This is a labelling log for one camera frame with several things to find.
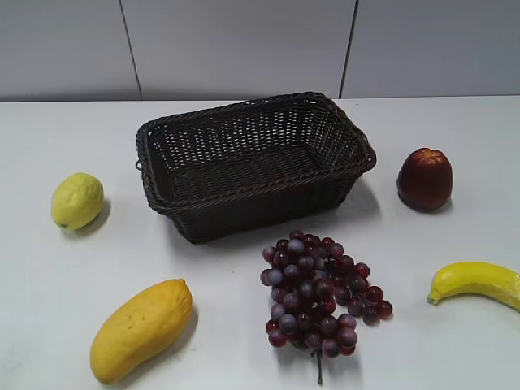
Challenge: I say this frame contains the yellow lemon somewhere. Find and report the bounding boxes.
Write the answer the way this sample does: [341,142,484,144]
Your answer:
[51,172,105,230]

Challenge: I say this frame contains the black woven basket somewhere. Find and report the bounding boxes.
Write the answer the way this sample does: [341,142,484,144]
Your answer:
[136,92,376,244]

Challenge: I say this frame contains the purple grape bunch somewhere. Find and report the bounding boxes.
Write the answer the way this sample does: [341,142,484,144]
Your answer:
[260,230,393,369]

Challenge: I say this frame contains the red apple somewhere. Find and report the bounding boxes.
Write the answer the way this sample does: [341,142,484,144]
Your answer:
[396,148,453,211]

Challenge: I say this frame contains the yellow mango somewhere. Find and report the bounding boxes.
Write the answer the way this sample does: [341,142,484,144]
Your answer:
[89,279,193,385]

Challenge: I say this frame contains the yellow banana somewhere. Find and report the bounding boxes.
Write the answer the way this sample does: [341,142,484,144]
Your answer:
[427,262,519,311]

